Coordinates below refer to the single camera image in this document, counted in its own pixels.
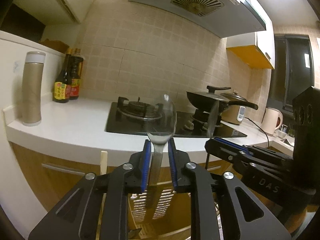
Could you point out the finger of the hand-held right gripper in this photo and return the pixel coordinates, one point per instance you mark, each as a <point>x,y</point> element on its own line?
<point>225,152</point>
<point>233,143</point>

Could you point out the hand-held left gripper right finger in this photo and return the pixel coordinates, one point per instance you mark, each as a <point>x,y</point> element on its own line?
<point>172,166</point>

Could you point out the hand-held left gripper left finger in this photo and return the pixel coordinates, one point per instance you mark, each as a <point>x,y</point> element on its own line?
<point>146,166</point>

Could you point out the shiny metal spoon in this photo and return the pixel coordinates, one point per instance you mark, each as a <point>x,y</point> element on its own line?
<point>157,160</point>
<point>213,120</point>

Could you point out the beige plastic utensil basket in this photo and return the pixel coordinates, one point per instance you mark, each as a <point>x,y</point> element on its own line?
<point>166,202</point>

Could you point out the wooden chopstick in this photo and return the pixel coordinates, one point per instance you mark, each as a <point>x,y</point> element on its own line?
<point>103,162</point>

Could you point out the beige rice cooker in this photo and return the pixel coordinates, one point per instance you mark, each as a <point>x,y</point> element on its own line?
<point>236,116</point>

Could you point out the pale pink electric kettle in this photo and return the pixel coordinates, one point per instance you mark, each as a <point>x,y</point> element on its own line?
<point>271,121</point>

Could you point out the black gas stove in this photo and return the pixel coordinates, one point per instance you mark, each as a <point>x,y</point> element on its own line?
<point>125,125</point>

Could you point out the white cup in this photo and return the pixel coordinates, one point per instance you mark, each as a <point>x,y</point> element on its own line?
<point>283,131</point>

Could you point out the black wok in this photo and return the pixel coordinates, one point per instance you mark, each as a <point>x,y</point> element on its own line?
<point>197,102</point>

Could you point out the white kitchen countertop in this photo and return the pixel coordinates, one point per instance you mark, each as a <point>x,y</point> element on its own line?
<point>75,122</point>

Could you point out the dark window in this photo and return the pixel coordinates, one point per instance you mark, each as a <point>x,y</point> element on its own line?
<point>287,67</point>

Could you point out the wide dark sauce bottle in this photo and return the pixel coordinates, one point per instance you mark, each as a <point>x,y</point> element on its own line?
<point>75,80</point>

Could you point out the slender dark sauce bottle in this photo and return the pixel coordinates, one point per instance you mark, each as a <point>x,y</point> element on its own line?
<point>61,90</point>

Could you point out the wooden base cabinet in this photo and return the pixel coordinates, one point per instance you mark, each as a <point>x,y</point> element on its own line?
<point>32,180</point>

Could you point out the grey thermos flask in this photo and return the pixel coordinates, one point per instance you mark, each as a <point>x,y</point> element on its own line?
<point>32,87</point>

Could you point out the range hood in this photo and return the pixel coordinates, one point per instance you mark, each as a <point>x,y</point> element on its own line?
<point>195,7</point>

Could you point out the cardboard box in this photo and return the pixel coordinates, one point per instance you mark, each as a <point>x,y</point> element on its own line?
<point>55,45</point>

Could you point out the white and yellow wall cabinet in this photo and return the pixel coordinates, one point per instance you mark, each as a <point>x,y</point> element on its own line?
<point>252,55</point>

